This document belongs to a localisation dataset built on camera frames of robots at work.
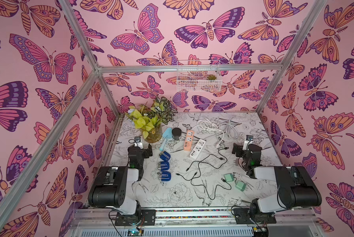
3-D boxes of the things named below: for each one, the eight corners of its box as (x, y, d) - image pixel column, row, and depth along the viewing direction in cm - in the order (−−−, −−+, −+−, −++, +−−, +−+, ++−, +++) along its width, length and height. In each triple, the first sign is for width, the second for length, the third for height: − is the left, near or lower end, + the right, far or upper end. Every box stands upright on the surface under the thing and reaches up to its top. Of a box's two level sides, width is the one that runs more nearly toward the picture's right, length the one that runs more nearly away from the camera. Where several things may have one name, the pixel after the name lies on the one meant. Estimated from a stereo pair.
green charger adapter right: (234, 186, 85) (235, 185, 83) (237, 180, 87) (238, 179, 86) (242, 192, 83) (244, 191, 82) (245, 185, 85) (247, 184, 84)
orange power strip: (183, 150, 101) (183, 148, 99) (187, 132, 111) (187, 129, 108) (191, 151, 100) (191, 149, 98) (194, 133, 110) (194, 130, 108)
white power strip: (189, 156, 97) (189, 154, 95) (198, 139, 106) (198, 137, 104) (197, 159, 96) (197, 157, 94) (205, 142, 104) (205, 140, 102)
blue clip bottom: (159, 181, 88) (158, 179, 85) (160, 173, 91) (159, 171, 89) (171, 181, 88) (170, 179, 85) (171, 173, 91) (171, 171, 89)
